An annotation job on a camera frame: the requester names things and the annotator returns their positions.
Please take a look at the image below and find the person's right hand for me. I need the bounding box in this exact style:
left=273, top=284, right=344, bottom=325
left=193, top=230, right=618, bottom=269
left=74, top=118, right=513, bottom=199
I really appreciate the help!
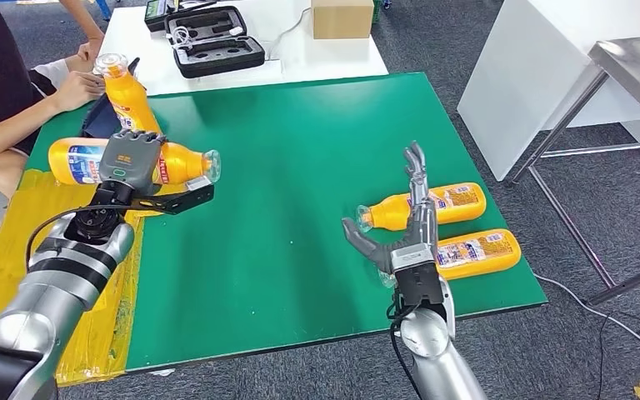
left=52, top=70, right=106, bottom=112

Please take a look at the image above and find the person's left hand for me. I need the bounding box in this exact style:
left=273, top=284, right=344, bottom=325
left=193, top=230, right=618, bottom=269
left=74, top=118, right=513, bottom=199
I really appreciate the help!
left=77, top=38, right=105, bottom=73

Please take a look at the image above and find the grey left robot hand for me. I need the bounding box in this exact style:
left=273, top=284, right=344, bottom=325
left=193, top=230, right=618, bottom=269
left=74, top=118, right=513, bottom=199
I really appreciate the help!
left=97, top=129, right=168, bottom=194

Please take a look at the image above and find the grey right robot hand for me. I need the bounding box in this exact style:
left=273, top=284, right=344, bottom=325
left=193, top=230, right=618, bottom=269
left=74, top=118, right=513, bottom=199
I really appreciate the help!
left=342, top=140, right=438, bottom=276

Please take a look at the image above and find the orange detergent bottle clear cap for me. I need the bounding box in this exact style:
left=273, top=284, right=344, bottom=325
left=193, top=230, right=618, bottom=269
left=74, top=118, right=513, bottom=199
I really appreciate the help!
left=377, top=228, right=523, bottom=289
left=47, top=137, right=223, bottom=187
left=355, top=182, right=488, bottom=233
left=92, top=52, right=162, bottom=135

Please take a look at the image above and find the tablet in blue case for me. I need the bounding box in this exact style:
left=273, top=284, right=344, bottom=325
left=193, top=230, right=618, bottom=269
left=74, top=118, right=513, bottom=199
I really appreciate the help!
left=81, top=57, right=142, bottom=139

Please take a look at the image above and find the black device green screen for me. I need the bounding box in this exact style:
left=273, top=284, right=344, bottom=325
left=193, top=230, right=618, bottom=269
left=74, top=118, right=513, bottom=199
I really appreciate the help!
left=144, top=0, right=219, bottom=33

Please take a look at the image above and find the black foam-lined case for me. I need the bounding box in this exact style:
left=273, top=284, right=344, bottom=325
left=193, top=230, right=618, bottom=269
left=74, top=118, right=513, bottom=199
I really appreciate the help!
left=163, top=5, right=267, bottom=79

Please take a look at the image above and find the yellow tape sheet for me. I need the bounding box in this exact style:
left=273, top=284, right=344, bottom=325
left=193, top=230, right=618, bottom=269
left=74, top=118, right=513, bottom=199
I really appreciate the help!
left=0, top=165, right=192, bottom=388

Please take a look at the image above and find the white table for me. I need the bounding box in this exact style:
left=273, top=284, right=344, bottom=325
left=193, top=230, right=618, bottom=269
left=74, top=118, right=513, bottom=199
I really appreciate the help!
left=96, top=0, right=390, bottom=98

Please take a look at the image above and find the brown cardboard box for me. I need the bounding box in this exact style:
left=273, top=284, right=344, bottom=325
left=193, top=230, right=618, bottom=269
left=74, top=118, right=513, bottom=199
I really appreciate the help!
left=311, top=0, right=375, bottom=40

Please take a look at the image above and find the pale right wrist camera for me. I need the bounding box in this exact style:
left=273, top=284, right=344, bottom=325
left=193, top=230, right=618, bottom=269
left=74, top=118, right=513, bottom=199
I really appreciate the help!
left=389, top=242, right=445, bottom=306

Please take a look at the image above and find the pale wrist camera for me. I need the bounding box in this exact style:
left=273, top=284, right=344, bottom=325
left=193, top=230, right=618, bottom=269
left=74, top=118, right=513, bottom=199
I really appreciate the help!
left=178, top=174, right=216, bottom=215
left=389, top=242, right=445, bottom=306

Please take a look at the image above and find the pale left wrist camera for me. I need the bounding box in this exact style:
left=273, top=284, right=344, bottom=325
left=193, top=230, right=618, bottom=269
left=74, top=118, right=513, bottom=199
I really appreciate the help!
left=178, top=174, right=216, bottom=215

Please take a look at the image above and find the white coiled cable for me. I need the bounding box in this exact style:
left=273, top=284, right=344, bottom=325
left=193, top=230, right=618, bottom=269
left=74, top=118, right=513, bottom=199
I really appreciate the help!
left=167, top=26, right=195, bottom=53

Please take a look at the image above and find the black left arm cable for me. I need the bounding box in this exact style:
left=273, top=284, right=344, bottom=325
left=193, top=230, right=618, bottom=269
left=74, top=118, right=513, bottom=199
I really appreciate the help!
left=24, top=204, right=133, bottom=272

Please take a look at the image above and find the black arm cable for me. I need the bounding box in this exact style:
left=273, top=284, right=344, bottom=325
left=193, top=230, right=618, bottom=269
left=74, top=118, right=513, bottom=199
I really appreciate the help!
left=386, top=297, right=426, bottom=400
left=24, top=204, right=133, bottom=272

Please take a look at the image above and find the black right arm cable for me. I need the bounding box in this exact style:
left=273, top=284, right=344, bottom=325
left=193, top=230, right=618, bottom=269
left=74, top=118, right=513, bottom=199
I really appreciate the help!
left=386, top=297, right=426, bottom=400

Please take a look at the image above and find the white floor cable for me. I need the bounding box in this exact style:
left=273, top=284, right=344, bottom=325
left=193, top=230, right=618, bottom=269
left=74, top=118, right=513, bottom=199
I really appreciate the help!
left=535, top=272, right=640, bottom=356

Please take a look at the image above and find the thin grey cable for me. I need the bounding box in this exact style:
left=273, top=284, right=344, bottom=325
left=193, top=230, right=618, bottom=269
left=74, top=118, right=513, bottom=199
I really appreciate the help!
left=265, top=7, right=313, bottom=61

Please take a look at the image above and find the black floor cable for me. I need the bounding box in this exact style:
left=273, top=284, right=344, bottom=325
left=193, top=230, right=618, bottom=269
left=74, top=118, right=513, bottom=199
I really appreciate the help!
left=596, top=310, right=640, bottom=400

